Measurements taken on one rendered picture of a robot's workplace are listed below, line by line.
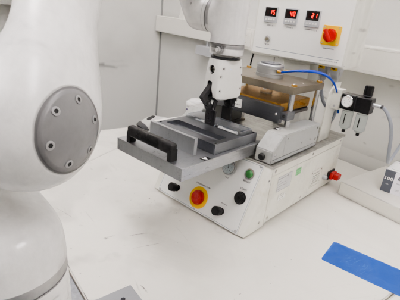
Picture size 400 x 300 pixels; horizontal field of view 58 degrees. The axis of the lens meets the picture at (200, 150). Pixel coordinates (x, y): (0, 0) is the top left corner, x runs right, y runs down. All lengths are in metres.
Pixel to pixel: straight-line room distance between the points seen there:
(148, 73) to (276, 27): 1.53
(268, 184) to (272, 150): 0.09
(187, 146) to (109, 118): 1.80
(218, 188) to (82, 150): 0.69
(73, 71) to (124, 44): 2.20
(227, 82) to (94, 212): 0.48
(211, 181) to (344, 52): 0.53
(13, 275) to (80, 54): 0.21
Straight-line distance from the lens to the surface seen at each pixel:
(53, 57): 0.31
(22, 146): 0.28
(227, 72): 0.89
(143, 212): 0.99
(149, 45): 2.60
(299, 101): 1.08
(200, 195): 0.98
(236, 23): 0.87
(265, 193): 0.92
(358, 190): 1.24
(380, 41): 1.53
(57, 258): 0.41
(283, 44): 1.22
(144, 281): 0.78
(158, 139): 0.76
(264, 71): 1.06
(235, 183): 0.94
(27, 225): 0.40
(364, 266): 0.96
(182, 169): 0.73
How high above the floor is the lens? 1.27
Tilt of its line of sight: 21 degrees down
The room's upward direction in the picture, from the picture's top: 6 degrees clockwise
